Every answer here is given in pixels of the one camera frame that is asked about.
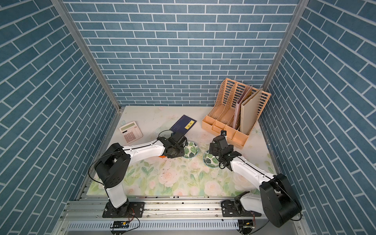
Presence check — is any green leaf bowl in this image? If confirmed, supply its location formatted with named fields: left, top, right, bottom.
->
left=184, top=141, right=199, bottom=159
left=203, top=150, right=219, bottom=168

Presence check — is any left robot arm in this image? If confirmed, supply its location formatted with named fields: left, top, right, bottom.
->
left=94, top=133, right=188, bottom=209

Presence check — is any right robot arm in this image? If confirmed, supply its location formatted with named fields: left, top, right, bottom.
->
left=209, top=135, right=302, bottom=228

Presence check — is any dark blue book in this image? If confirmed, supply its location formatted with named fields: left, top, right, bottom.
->
left=169, top=115, right=197, bottom=135

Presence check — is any pink folder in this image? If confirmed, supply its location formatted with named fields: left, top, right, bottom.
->
left=232, top=86, right=253, bottom=129

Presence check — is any orange file organizer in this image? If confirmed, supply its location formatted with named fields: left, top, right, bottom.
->
left=202, top=78, right=271, bottom=149

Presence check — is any floral table mat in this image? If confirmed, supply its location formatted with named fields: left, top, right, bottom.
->
left=118, top=106, right=259, bottom=197

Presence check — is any pink calculator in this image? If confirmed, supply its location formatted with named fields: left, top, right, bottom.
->
left=119, top=121, right=143, bottom=144

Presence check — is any beige folder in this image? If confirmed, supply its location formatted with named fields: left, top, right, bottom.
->
left=240, top=89, right=262, bottom=135

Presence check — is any left circuit board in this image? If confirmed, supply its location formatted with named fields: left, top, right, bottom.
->
left=110, top=221, right=130, bottom=231

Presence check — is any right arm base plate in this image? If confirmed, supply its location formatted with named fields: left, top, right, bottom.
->
left=221, top=200, right=261, bottom=217

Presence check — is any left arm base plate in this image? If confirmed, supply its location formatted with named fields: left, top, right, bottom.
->
left=102, top=201, right=145, bottom=218

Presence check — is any aluminium rail frame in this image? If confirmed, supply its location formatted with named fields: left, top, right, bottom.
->
left=53, top=194, right=309, bottom=235

